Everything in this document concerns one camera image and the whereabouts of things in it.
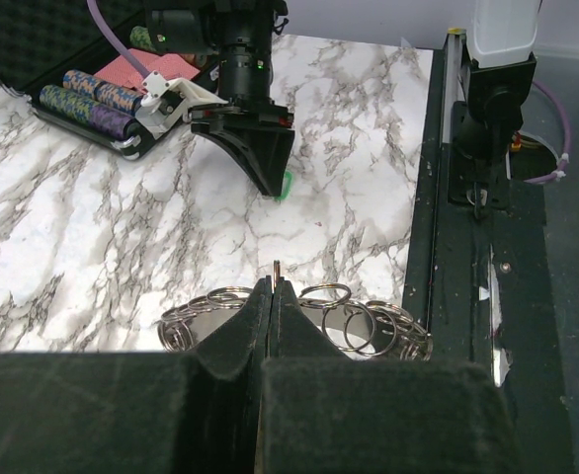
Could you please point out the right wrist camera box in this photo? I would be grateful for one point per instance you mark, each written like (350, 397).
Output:
(165, 102)

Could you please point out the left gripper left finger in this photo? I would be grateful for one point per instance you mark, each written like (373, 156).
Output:
(186, 412)

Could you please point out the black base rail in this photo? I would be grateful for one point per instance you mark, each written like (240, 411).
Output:
(481, 285)

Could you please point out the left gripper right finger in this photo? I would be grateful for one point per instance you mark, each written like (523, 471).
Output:
(331, 414)

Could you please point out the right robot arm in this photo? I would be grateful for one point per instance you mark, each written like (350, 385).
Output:
(497, 71)

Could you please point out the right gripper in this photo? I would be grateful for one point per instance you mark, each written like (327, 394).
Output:
(243, 120)

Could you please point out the green tagged key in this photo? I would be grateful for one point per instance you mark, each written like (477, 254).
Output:
(286, 186)

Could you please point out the black poker chip case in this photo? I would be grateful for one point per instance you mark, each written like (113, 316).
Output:
(84, 72)

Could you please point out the metal key ring disc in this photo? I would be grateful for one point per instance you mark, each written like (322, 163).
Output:
(320, 319)

